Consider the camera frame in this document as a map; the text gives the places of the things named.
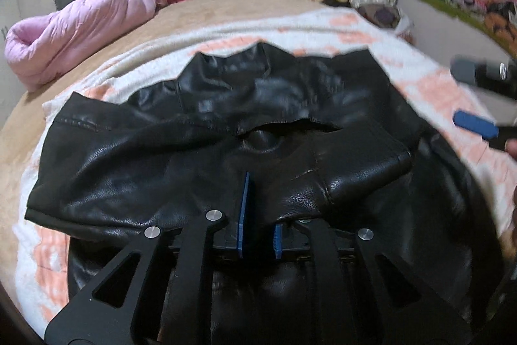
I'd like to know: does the black leather jacket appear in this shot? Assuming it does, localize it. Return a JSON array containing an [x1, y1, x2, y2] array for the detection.
[[26, 44, 505, 344]]

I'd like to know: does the white bag of clothes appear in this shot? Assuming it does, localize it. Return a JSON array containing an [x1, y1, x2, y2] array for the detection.
[[357, 4, 413, 36]]

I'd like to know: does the right hand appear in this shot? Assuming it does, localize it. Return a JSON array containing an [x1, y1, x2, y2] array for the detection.
[[505, 139, 517, 160]]

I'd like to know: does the green windowsill clutter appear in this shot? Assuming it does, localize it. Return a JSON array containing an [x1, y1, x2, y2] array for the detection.
[[421, 0, 516, 59]]

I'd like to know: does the white orange patterned blanket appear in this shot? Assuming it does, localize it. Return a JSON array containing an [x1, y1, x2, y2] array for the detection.
[[11, 7, 517, 337]]

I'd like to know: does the pink rolled quilt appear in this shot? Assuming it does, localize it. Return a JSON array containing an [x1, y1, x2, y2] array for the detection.
[[5, 0, 157, 93]]

